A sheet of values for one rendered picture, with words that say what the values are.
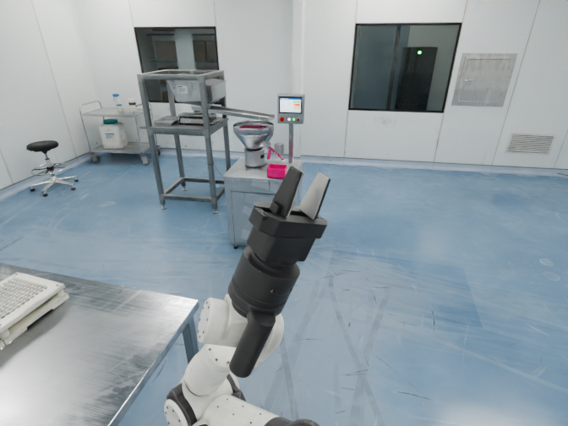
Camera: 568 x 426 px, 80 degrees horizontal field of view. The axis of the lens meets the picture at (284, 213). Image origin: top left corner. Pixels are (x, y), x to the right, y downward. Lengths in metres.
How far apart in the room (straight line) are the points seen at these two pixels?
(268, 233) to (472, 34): 5.35
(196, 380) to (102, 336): 0.74
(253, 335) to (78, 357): 0.93
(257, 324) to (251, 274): 0.07
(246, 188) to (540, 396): 2.40
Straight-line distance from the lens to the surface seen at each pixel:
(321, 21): 5.45
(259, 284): 0.46
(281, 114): 3.10
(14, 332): 1.51
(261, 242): 0.44
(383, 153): 5.70
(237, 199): 3.02
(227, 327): 0.51
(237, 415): 0.68
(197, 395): 0.72
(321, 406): 2.16
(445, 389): 2.40
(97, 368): 1.28
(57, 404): 1.25
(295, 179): 0.42
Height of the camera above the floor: 1.80
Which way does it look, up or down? 27 degrees down
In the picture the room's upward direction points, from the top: straight up
